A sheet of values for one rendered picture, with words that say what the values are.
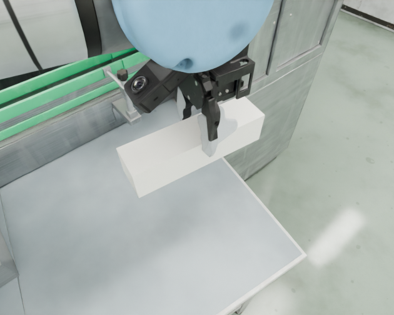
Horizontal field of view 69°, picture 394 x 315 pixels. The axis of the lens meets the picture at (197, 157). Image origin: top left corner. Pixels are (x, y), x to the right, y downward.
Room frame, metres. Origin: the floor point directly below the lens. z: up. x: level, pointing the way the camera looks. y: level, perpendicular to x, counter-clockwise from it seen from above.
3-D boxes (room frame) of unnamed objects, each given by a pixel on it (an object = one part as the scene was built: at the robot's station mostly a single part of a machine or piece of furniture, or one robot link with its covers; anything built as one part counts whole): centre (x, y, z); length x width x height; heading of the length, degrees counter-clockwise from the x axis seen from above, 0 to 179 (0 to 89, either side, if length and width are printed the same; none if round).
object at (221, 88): (0.33, -0.02, 1.23); 0.09 x 0.08 x 0.12; 121
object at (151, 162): (0.32, 0.00, 1.08); 0.24 x 0.06 x 0.06; 121
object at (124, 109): (0.64, 0.21, 0.90); 0.17 x 0.05 x 0.22; 39
